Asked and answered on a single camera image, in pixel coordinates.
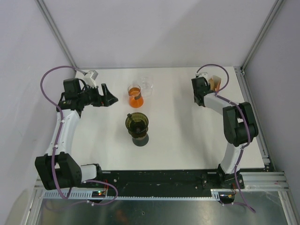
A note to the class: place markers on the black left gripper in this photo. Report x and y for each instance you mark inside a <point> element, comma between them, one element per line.
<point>106,100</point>

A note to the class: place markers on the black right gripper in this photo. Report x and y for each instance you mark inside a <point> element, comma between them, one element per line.
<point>207,84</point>

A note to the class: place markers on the olive green plastic dripper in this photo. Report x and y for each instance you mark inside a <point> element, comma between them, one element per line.
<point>137,124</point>

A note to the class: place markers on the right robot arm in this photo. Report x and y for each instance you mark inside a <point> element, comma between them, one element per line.
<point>239,126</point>

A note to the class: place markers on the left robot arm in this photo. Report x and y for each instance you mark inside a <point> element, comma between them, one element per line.
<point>57,168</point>

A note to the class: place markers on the orange coffee filter box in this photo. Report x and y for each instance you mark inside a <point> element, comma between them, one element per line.
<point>215,83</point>

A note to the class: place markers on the orange liquid glass beaker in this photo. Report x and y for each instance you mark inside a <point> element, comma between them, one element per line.
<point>135,96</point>

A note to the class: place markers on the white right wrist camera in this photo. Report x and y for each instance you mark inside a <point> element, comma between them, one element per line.
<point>202,74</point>

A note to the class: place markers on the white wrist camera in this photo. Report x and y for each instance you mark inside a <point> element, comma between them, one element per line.
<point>202,74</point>
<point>90,78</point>

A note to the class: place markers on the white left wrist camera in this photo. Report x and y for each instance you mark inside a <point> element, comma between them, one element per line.
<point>90,78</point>

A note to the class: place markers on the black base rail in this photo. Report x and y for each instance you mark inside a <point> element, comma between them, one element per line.
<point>157,185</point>

